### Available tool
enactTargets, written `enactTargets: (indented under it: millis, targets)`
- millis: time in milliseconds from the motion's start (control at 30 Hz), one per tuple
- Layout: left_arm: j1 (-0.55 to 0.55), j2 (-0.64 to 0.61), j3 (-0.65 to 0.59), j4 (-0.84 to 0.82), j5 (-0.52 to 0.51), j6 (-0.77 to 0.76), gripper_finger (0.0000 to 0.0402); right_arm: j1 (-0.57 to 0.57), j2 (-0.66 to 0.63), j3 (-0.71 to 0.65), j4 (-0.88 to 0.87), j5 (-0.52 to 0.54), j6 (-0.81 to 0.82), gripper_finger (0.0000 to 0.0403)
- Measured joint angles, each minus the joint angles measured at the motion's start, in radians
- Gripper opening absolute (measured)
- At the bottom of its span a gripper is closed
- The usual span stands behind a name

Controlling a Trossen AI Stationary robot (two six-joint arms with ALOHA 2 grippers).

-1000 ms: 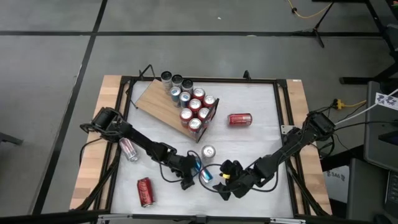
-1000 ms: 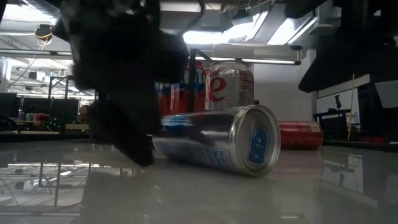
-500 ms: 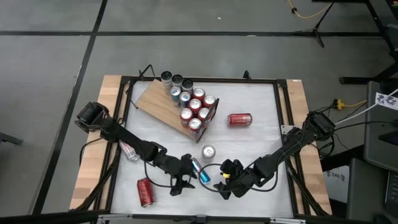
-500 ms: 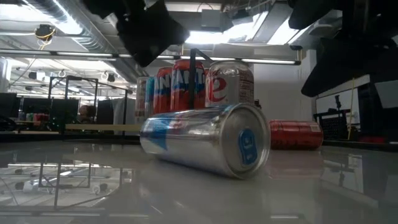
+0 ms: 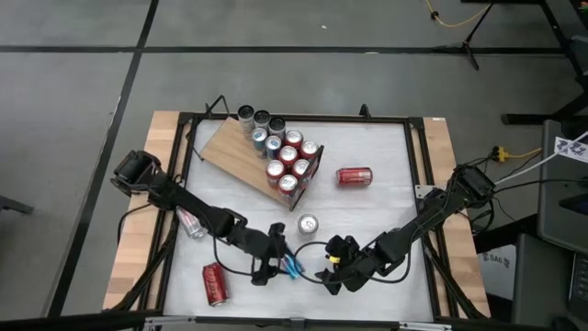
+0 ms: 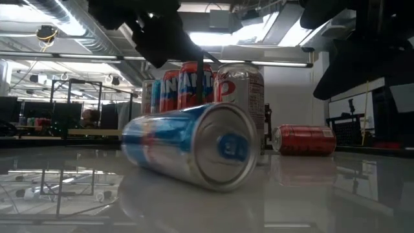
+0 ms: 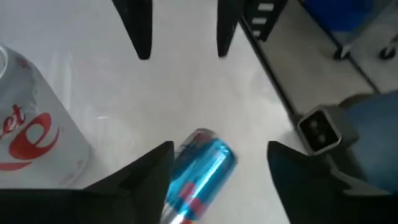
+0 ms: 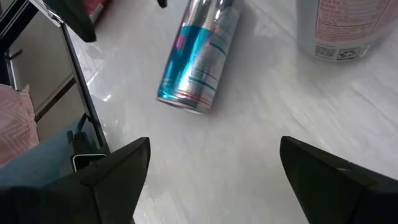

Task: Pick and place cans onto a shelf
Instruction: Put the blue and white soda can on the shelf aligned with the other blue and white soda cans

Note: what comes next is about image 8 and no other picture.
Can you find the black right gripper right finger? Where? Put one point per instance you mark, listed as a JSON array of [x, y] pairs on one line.
[[342, 196]]

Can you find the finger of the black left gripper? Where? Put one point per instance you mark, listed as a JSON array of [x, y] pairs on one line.
[[162, 3], [76, 18]]

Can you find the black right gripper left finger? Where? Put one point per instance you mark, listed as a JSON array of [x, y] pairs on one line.
[[93, 193]]

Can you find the blue and silver slim can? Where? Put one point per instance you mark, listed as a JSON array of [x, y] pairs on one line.
[[199, 62]]

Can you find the silver Diet Coke can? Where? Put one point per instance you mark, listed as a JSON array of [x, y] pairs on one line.
[[342, 31]]

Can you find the person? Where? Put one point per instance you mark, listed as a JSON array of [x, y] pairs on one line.
[[18, 130]]

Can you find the black aluminium table frame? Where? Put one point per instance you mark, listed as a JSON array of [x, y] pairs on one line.
[[84, 93]]

